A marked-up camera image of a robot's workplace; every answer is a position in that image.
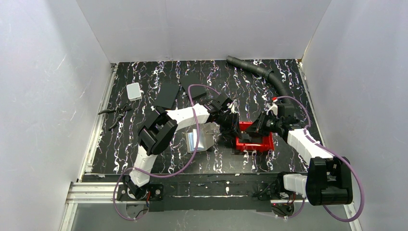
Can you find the red plastic bin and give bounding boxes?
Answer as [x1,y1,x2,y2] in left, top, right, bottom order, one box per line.
[235,122,275,153]

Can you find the grey leather card holder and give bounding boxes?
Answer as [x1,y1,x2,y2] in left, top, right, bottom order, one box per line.
[185,123,219,153]

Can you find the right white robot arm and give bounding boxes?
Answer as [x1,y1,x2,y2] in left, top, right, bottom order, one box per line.
[244,103,353,205]

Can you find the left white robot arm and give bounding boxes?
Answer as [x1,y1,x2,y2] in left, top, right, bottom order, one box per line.
[122,95,241,200]

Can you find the black flat box right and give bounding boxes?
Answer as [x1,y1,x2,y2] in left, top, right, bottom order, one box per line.
[180,75,207,100]

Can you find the black flat box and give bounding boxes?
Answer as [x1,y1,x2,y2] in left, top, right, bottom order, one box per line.
[153,82,180,110]
[180,75,207,100]

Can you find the black flat box left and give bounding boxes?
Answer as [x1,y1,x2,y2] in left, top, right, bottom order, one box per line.
[153,82,180,110]

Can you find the white square box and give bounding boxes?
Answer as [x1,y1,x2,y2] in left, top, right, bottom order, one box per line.
[126,83,142,102]

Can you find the black pliers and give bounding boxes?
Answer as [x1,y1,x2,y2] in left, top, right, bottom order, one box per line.
[98,103,132,131]

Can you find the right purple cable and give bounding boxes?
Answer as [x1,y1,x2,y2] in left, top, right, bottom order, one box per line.
[275,95,365,223]

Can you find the purple cable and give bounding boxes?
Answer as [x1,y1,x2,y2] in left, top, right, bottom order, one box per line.
[275,95,365,223]
[113,84,220,221]

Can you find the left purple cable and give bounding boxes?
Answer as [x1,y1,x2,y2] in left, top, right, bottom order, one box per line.
[113,84,220,221]

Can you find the black corrugated hose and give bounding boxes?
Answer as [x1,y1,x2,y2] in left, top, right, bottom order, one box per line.
[226,55,295,104]

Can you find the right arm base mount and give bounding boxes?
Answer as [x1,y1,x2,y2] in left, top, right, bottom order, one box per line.
[252,182,306,220]

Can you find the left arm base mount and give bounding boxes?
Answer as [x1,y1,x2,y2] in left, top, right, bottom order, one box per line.
[115,184,164,201]

